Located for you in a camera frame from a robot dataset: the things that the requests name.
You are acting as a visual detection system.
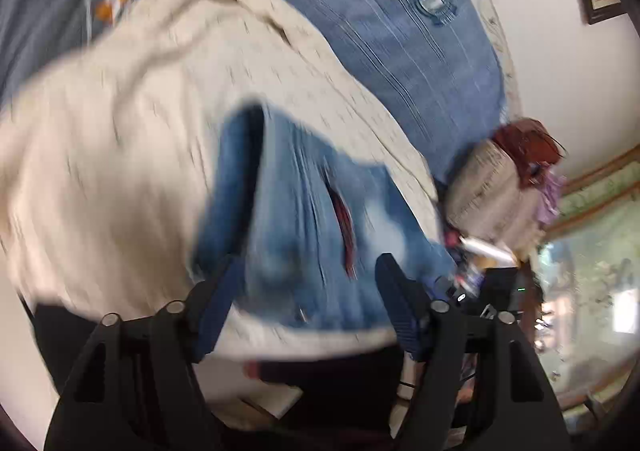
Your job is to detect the beige striped pillow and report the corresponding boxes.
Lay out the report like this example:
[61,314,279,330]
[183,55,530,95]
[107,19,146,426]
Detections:
[445,138,551,252]

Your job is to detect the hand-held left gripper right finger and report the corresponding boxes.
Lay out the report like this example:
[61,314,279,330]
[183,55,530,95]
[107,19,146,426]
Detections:
[375,252,573,451]

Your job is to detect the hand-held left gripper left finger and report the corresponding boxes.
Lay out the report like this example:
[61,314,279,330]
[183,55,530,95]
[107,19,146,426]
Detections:
[44,253,246,451]

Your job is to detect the red cloth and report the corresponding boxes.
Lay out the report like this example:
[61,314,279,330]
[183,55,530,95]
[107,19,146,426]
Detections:
[492,117,568,187]

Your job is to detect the cream patterned blanket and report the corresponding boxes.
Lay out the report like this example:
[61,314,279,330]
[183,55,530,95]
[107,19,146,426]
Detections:
[0,0,446,367]

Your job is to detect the white tube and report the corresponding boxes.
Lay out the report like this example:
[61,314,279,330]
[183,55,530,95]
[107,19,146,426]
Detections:
[457,236,518,264]

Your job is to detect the blue denim pants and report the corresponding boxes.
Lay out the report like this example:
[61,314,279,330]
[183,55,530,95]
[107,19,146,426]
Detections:
[192,101,458,334]

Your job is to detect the purple cloth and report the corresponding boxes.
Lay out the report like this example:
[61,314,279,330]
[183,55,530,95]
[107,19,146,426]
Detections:
[537,171,568,227]

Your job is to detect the dark cloth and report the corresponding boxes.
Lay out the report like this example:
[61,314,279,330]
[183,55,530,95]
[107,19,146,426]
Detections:
[245,346,411,432]

